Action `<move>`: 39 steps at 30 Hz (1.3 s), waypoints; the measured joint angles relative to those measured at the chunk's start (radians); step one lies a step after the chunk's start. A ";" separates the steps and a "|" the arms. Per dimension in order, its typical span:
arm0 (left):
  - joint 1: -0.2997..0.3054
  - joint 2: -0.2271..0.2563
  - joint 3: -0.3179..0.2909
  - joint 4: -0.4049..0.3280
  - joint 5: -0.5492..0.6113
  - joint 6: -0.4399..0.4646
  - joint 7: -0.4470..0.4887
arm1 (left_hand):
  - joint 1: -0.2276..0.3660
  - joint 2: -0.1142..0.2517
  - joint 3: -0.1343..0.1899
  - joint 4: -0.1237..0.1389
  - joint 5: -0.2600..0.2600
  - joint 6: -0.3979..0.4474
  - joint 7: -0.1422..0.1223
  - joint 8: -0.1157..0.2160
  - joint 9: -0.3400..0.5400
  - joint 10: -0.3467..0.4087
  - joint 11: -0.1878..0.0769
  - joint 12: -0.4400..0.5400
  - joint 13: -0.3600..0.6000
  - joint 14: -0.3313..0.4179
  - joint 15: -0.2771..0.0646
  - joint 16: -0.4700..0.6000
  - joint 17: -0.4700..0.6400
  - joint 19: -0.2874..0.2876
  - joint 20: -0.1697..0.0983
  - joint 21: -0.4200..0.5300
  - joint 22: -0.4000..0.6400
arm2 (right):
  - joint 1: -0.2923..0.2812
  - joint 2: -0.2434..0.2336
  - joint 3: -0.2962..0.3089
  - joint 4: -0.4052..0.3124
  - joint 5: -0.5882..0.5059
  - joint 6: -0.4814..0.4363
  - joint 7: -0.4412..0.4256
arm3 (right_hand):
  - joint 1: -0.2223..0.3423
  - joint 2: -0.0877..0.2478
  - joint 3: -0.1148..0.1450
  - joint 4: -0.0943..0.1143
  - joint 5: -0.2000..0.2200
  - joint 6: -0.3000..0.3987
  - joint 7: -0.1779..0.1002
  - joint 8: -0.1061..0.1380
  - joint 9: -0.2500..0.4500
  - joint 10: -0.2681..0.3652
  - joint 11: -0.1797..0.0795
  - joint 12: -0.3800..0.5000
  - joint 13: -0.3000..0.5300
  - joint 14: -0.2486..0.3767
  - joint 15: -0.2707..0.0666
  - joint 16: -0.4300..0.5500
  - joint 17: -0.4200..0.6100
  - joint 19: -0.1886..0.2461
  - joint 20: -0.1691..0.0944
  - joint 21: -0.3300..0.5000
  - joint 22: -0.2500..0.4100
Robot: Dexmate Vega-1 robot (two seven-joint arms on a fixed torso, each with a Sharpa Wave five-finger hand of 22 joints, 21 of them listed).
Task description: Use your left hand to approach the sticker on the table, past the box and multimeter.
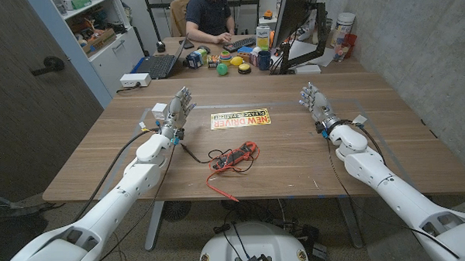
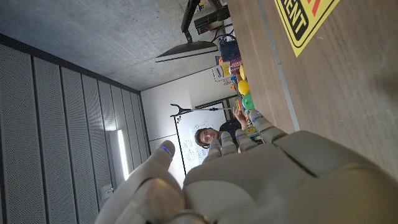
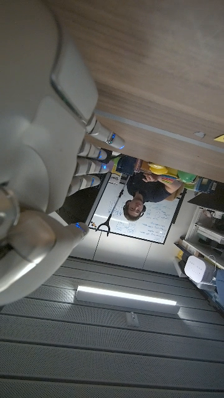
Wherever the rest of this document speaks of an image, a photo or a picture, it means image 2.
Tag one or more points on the black computer monitor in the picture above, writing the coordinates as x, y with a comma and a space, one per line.
186, 49

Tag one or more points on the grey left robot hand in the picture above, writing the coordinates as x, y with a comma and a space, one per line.
264, 183

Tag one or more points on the yellow plastic egg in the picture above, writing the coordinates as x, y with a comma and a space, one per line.
243, 87

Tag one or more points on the yellow and black disc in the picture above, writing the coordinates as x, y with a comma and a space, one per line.
242, 72

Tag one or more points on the yellow new driver sticker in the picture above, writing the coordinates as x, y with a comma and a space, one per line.
300, 21

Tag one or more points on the white carton with yellow print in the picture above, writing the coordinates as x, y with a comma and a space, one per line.
221, 71

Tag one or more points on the dark blue mug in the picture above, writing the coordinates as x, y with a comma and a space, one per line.
229, 49

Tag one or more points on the black reacher grabber pole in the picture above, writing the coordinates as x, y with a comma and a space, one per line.
192, 110

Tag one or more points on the green plastic egg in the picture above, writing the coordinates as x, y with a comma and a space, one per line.
248, 101

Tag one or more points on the whiteboard with black frame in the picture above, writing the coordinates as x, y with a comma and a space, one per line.
199, 130

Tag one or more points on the bright strip light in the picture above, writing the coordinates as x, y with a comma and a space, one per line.
122, 155

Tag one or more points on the person in dark shirt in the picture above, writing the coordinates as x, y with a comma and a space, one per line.
207, 136

